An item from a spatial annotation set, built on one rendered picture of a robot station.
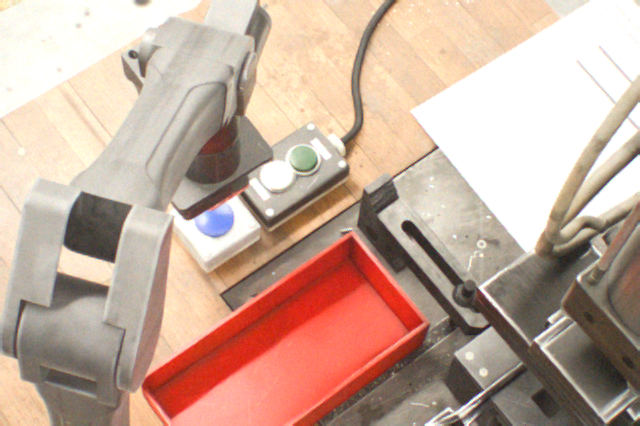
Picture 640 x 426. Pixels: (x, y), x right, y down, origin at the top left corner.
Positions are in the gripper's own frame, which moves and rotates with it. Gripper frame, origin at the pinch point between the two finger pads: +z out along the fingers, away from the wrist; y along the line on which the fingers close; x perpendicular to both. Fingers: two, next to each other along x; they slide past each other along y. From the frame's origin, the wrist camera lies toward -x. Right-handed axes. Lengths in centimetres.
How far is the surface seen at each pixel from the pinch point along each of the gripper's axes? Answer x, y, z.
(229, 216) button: 0.9, -1.3, 3.8
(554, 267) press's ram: 27.5, -15.2, -16.6
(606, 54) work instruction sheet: 6.9, -47.5, 7.3
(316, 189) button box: 3.1, -10.5, 4.7
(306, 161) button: 0.3, -11.2, 3.7
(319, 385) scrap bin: 19.4, 0.8, 7.1
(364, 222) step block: 8.7, -12.3, 4.9
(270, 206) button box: 2.1, -5.5, 4.5
